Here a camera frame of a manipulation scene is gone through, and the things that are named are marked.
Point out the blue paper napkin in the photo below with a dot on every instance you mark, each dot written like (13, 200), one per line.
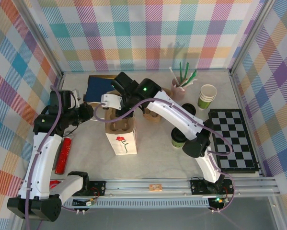
(97, 86)

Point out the white flower paper bag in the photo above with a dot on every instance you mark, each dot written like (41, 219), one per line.
(121, 146)

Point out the green cup with lid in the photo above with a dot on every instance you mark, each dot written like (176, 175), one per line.
(176, 135)

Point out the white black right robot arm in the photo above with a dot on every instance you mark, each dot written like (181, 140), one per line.
(176, 112)

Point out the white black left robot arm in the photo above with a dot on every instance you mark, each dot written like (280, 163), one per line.
(45, 163)

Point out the pink straw holder cup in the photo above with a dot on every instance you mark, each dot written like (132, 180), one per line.
(178, 93)

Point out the white stirrer stick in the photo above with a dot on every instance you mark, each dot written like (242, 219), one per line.
(174, 74)

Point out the red glitter toy microphone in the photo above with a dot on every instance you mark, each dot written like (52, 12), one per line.
(64, 155)

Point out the cardboard napkin box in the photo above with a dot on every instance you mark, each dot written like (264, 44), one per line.
(95, 76)

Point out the green stirrer stick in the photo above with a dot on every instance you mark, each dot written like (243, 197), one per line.
(187, 72)
(181, 72)

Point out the stack of black cup lids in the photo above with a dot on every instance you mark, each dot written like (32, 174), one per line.
(190, 109)

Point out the green-tipped wrapped straw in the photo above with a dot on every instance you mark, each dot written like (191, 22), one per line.
(193, 75)

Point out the stack of green paper cups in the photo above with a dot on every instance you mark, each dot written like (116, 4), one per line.
(206, 95)

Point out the red plastic block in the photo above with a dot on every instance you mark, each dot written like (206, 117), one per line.
(55, 184)

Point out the small connector board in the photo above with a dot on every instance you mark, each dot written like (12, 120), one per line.
(218, 200)
(85, 203)

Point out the small brown tag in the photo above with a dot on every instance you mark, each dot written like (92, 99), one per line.
(155, 187)

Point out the black white chessboard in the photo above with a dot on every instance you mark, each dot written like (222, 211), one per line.
(234, 134)

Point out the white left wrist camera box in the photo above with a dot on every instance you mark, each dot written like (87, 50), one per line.
(75, 99)

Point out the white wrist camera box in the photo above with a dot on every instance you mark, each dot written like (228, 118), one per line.
(111, 100)
(75, 99)

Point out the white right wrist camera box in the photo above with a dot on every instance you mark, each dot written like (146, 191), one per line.
(111, 100)

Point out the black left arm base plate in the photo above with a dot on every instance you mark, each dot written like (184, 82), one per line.
(97, 188)

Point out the aluminium frame post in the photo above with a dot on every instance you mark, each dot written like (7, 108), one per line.
(251, 36)
(41, 40)

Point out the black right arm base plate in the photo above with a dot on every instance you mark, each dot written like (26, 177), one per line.
(198, 187)

